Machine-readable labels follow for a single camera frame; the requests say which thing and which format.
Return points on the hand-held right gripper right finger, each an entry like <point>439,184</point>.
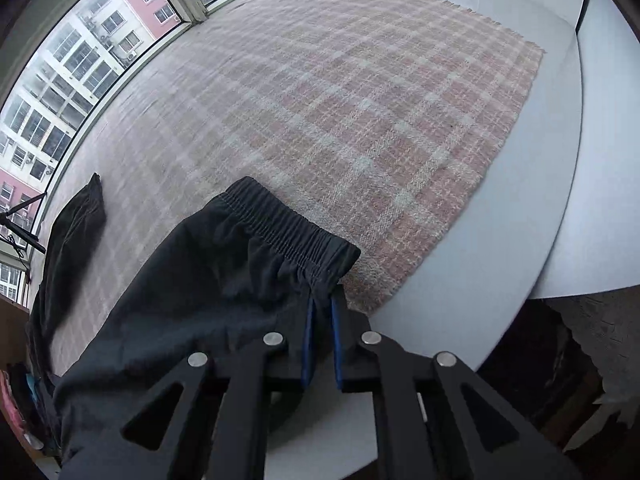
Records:
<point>336,347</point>

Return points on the apartment buildings outside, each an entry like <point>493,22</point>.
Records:
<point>100,25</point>

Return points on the white window frame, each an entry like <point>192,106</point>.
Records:
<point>192,10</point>

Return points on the pink cloth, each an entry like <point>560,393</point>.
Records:
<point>7,410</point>

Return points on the black tripod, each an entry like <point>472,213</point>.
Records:
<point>32,246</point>

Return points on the pink plaid blanket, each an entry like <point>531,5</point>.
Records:
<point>350,110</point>

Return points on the dark grey pants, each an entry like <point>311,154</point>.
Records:
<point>200,285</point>

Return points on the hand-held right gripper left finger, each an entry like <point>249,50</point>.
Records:
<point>307,347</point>

